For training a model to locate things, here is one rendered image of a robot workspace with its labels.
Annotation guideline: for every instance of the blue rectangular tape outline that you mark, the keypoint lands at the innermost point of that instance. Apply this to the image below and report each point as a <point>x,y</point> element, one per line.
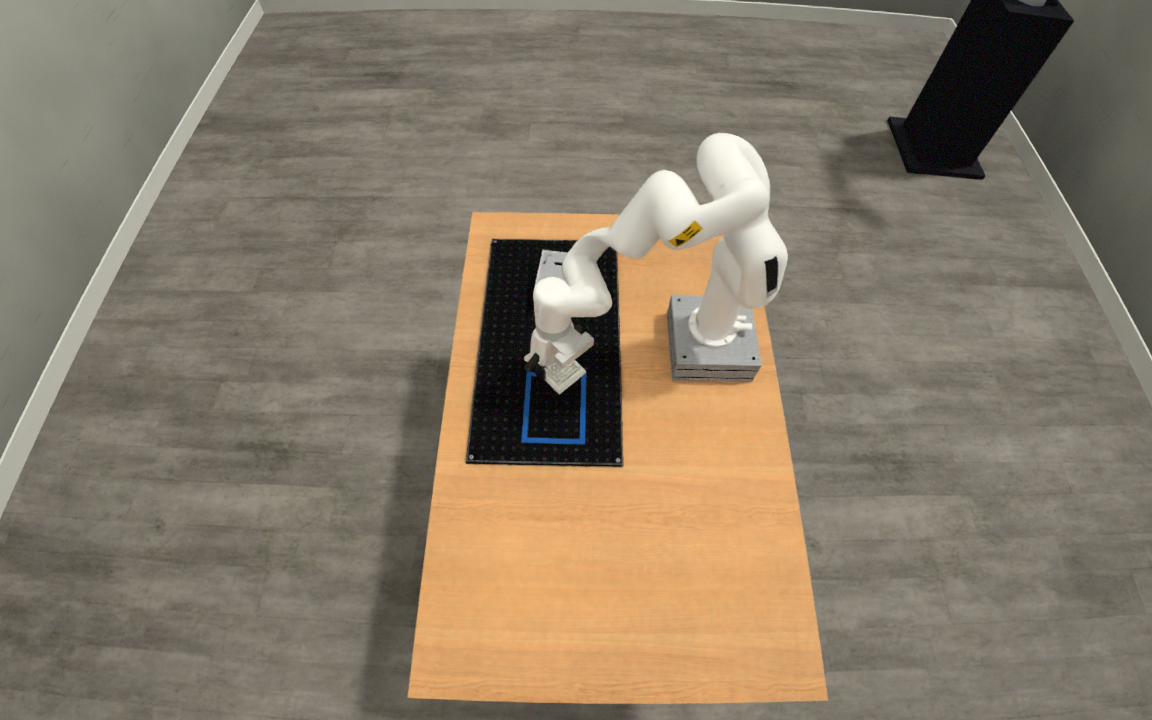
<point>553,440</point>

